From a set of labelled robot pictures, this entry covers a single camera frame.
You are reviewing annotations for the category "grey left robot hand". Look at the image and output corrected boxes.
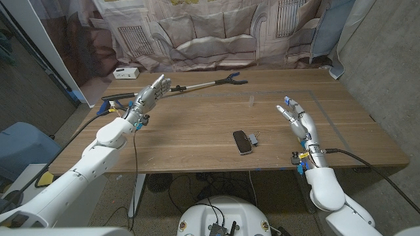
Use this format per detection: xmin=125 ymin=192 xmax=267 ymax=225
xmin=121 ymin=73 xmax=172 ymax=127

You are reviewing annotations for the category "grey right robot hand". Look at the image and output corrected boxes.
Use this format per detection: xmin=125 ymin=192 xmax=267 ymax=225
xmin=276 ymin=96 xmax=320 ymax=150

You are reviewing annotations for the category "white right shoulder housing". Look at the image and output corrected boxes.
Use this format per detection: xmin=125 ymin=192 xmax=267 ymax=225
xmin=393 ymin=225 xmax=420 ymax=236

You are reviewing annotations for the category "white left shoulder housing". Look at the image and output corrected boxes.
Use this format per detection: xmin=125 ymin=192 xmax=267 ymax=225
xmin=0 ymin=226 xmax=134 ymax=236

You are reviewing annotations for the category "white power strip box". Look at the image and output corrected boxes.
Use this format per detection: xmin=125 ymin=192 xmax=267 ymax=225
xmin=112 ymin=67 xmax=140 ymax=80

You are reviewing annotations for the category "black and silver reacher grabber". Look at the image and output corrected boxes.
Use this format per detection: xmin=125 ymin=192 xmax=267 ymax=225
xmin=96 ymin=71 xmax=249 ymax=116

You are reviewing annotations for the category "dark table leg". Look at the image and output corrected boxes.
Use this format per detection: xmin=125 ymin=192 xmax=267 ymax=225
xmin=293 ymin=169 xmax=318 ymax=214

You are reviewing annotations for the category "round black floor fan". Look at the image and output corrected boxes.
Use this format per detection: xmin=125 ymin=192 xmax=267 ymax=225
xmin=146 ymin=172 xmax=173 ymax=193

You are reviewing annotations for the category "printed room backdrop cloth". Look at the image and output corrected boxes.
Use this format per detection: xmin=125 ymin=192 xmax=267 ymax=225
xmin=31 ymin=0 xmax=377 ymax=106

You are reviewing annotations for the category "white table leg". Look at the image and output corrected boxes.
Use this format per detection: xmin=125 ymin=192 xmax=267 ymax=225
xmin=127 ymin=173 xmax=147 ymax=219

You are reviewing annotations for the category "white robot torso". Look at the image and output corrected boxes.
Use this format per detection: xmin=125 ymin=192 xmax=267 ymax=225
xmin=177 ymin=195 xmax=272 ymax=236

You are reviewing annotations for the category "white partition panel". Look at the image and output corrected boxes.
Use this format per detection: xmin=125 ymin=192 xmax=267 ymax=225
xmin=0 ymin=0 xmax=93 ymax=108

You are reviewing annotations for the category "yellow floor object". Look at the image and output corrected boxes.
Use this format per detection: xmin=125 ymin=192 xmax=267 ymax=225
xmin=34 ymin=170 xmax=55 ymax=189

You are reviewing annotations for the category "blue chair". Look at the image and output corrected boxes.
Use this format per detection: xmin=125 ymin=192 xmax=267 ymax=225
xmin=0 ymin=121 xmax=63 ymax=189

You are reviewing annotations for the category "black torso electronics module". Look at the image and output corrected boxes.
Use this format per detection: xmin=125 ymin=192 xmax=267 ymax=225
xmin=208 ymin=221 xmax=238 ymax=236

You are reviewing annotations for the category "white floor box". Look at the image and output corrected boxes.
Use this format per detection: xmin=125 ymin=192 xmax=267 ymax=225
xmin=5 ymin=163 xmax=50 ymax=197

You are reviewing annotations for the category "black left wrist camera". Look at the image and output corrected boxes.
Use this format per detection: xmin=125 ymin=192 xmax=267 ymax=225
xmin=136 ymin=113 xmax=151 ymax=131

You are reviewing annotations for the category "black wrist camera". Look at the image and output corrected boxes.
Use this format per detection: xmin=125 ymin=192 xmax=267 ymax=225
xmin=136 ymin=113 xmax=151 ymax=131
xmin=290 ymin=151 xmax=305 ymax=175

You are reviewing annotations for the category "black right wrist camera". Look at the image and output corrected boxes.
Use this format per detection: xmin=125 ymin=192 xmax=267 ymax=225
xmin=290 ymin=151 xmax=305 ymax=175

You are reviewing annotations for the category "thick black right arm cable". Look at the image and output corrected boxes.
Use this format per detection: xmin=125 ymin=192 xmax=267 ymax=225
xmin=324 ymin=148 xmax=420 ymax=214

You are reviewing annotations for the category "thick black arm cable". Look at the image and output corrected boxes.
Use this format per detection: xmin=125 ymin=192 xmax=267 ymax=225
xmin=0 ymin=108 xmax=128 ymax=214
xmin=324 ymin=148 xmax=420 ymax=214

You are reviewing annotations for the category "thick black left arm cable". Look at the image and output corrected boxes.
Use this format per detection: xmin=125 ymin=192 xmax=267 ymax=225
xmin=0 ymin=108 xmax=128 ymax=214

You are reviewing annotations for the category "thin black hanging cable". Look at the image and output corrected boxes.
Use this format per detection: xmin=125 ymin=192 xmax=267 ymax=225
xmin=129 ymin=129 xmax=139 ymax=233

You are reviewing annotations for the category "black floor cable bundle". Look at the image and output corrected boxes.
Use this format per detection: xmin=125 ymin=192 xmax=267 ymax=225
xmin=167 ymin=172 xmax=260 ymax=216

